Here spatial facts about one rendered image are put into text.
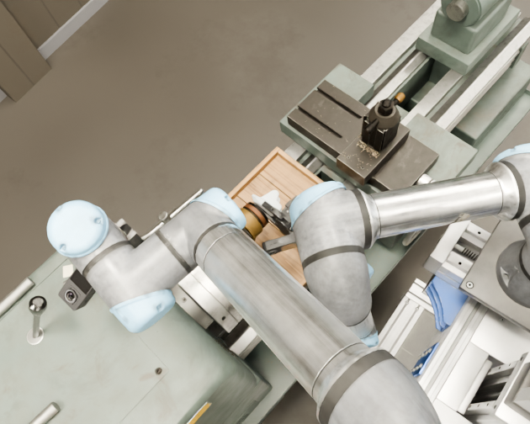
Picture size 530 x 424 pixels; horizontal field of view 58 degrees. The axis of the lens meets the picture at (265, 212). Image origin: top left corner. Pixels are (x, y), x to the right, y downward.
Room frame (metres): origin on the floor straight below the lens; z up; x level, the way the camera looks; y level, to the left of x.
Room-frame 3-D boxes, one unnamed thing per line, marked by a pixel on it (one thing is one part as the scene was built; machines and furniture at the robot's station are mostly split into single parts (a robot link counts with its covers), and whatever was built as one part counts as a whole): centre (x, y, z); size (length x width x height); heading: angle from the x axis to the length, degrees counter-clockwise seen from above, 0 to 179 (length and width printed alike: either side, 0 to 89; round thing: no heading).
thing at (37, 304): (0.31, 0.45, 1.38); 0.04 x 0.03 x 0.05; 123
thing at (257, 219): (0.50, 0.06, 1.08); 0.09 x 0.09 x 0.09; 33
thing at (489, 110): (1.04, -0.84, 0.34); 0.44 x 0.40 x 0.68; 33
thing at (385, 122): (0.67, -0.37, 1.14); 0.08 x 0.08 x 0.03
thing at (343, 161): (0.66, -0.35, 1.00); 0.20 x 0.10 x 0.05; 123
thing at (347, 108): (0.73, -0.34, 0.95); 0.43 x 0.18 x 0.04; 33
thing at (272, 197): (0.54, -0.02, 1.09); 0.09 x 0.06 x 0.03; 32
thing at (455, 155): (0.74, -0.39, 0.90); 0.53 x 0.30 x 0.06; 33
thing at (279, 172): (0.57, -0.06, 0.89); 0.36 x 0.30 x 0.04; 33
